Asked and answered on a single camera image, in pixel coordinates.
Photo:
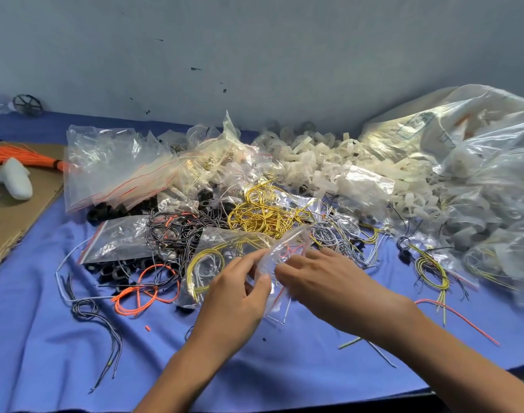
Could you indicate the person's left hand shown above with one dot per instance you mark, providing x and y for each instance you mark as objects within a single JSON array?
[{"x": 232, "y": 309}]

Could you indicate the person's right hand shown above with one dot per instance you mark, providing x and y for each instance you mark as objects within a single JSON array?
[{"x": 344, "y": 288}]

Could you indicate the clear zip plastic bag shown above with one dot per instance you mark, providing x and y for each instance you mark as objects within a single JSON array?
[{"x": 214, "y": 253}]

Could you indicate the pile of white plastic wheels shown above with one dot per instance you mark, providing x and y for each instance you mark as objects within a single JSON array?
[{"x": 331, "y": 163}]

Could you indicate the red-zip plastic bag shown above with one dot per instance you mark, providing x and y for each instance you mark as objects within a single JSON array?
[{"x": 120, "y": 241}]

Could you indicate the heap of plastic bags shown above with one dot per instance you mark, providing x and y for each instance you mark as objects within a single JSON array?
[{"x": 210, "y": 159}]

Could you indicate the pile of black plastic rings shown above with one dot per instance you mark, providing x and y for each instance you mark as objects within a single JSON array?
[{"x": 107, "y": 210}]

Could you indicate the stack of plastic bags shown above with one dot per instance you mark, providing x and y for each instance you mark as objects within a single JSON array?
[{"x": 115, "y": 167}]

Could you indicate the pile of large plastic bags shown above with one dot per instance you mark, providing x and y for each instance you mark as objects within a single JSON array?
[{"x": 477, "y": 142}]

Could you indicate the person's right forearm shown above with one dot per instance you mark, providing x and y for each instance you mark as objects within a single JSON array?
[{"x": 464, "y": 361}]

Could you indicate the blue cloth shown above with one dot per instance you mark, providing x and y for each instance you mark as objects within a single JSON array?
[{"x": 29, "y": 339}]

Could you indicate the brown cardboard sheet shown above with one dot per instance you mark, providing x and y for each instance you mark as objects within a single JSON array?
[{"x": 12, "y": 228}]

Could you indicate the white handheld device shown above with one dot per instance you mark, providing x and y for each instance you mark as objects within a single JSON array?
[{"x": 14, "y": 179}]

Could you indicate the orange tie bundle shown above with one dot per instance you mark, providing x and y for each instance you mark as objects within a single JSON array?
[{"x": 25, "y": 155}]

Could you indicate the black round wheel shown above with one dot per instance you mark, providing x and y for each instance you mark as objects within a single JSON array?
[{"x": 28, "y": 105}]

